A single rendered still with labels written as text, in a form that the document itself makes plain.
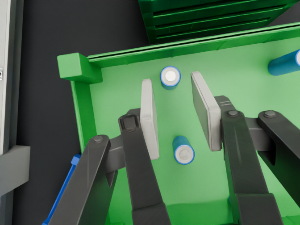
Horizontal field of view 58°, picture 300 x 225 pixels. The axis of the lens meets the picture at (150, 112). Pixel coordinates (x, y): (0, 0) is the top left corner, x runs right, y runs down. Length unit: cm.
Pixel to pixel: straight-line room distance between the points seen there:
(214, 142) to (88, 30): 62
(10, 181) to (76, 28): 41
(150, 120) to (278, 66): 17
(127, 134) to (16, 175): 62
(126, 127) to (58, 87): 61
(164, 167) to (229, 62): 14
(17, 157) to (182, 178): 51
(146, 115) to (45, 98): 63
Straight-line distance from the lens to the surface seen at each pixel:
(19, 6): 82
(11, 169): 74
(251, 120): 16
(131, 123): 15
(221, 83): 31
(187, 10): 52
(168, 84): 24
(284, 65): 28
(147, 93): 19
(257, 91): 32
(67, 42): 77
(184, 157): 24
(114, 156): 15
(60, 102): 76
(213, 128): 16
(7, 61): 68
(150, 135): 16
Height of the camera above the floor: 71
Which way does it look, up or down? 86 degrees down
